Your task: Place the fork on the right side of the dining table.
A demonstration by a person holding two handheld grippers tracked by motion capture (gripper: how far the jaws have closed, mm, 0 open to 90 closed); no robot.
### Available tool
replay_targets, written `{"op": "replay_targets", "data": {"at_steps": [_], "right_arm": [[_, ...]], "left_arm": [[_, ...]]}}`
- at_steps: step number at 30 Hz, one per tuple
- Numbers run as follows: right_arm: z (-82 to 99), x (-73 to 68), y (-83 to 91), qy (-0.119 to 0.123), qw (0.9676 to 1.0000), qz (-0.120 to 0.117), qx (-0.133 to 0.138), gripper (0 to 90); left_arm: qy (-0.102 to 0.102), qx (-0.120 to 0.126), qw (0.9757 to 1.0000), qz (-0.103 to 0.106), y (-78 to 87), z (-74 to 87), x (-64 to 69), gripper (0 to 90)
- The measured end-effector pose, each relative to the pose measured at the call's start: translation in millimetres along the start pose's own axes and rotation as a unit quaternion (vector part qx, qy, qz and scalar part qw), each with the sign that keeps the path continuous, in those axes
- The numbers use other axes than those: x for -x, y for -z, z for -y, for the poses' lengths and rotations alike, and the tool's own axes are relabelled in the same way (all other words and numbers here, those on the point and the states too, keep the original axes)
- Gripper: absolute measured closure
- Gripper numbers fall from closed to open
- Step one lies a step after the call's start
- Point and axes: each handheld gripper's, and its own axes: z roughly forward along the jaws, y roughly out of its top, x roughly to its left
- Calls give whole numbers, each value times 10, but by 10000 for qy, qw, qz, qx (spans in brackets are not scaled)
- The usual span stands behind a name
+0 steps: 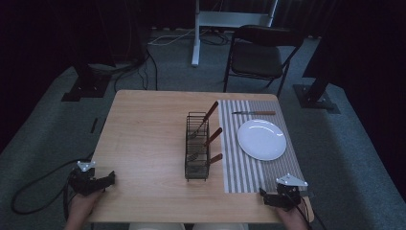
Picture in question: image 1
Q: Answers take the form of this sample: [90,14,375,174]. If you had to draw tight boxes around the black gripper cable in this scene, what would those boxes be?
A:
[11,152,96,221]
[285,190,327,230]

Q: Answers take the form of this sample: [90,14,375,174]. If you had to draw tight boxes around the wooden-handled fork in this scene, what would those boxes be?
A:
[187,101,220,140]

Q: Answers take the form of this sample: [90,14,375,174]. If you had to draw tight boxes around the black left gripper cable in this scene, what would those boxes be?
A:
[11,152,96,221]

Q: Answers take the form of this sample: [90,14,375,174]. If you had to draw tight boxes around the black folding chair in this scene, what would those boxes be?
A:
[222,24,305,100]

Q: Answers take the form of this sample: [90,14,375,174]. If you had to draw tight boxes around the black floor cables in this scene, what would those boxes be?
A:
[112,44,159,93]

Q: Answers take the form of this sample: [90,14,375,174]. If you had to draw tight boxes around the wooden-handled table knife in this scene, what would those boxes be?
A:
[231,110,277,116]

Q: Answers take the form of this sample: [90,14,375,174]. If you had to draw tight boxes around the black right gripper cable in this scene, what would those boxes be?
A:
[285,190,327,230]

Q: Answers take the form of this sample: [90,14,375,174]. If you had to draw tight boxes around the white floor cable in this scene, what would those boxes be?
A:
[147,28,196,47]

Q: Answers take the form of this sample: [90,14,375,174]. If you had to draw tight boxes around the person's left hand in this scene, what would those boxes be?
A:
[64,189,104,230]

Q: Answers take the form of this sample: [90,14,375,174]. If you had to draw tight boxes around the person's right hand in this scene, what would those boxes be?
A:
[275,202,312,230]

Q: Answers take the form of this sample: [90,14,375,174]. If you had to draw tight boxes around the small black bar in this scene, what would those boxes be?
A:
[89,117,100,134]

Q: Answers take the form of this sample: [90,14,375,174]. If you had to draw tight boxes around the black wire cutlery rack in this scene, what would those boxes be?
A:
[184,111,212,183]

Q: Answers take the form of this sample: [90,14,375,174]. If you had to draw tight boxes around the grey striped placemat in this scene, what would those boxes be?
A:
[216,99,306,195]

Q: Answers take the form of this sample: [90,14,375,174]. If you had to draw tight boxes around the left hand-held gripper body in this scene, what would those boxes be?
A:
[67,160,99,196]

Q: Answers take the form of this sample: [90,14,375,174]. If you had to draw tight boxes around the black stand with base plate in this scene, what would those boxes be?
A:
[292,37,342,115]
[60,47,113,103]

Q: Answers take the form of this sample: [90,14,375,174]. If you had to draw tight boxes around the wooden-handled short utensil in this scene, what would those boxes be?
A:
[191,152,224,170]

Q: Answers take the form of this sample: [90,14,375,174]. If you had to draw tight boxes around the wooden-handled spoon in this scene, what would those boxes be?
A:
[187,126,224,163]

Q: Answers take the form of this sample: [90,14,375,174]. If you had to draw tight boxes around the white desk frame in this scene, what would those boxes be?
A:
[191,0,280,68]

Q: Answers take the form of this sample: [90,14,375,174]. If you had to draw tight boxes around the white round plate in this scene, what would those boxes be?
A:
[237,119,287,162]

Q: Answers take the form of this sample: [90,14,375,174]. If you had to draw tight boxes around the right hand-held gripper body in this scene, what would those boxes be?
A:
[273,172,309,213]

